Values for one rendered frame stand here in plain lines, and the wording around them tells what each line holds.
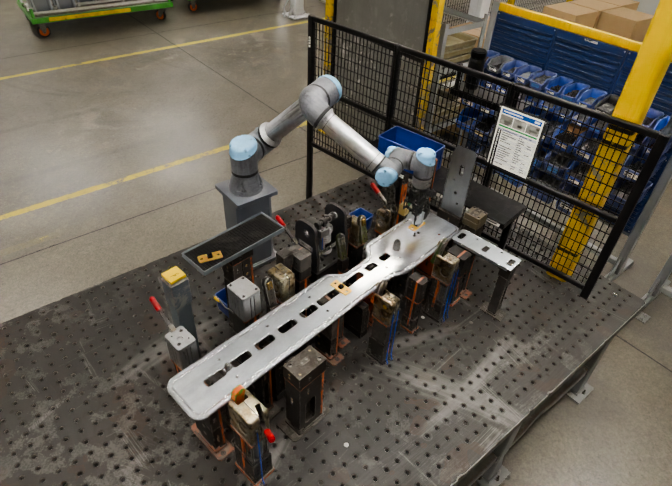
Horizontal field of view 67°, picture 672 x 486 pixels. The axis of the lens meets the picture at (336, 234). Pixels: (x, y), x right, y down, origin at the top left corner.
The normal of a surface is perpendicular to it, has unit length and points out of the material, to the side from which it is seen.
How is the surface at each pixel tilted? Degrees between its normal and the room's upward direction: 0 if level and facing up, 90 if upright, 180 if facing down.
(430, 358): 0
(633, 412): 0
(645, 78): 90
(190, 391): 0
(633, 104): 87
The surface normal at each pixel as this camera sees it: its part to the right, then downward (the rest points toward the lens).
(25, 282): 0.04, -0.78
